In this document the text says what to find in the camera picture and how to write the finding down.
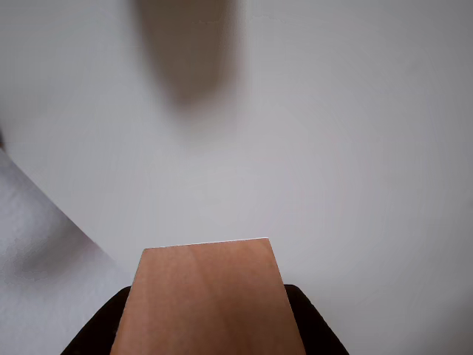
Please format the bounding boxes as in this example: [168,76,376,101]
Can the green-topped wooden cube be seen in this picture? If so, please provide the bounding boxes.
[110,237,307,355]

